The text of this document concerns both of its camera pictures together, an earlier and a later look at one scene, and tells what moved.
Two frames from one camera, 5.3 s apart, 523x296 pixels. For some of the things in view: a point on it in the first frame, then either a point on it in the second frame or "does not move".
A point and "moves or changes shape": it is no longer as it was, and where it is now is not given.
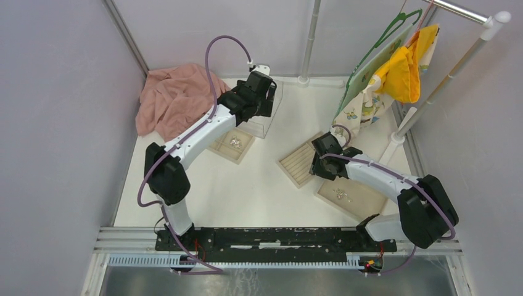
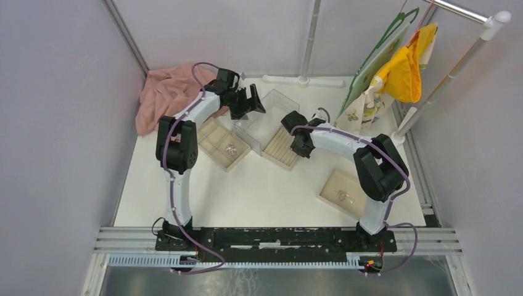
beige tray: (356, 201) does not move
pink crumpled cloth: (172, 99) does not move
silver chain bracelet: (341, 193) does not move
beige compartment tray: (234, 145) moves or changes shape
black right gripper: (316, 169) -> (297, 149)
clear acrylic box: (258, 126) moves or changes shape
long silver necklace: (235, 142) -> (230, 149)
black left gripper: (266, 109) -> (255, 103)
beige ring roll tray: (297, 164) -> (278, 150)
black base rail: (358, 240) does not move
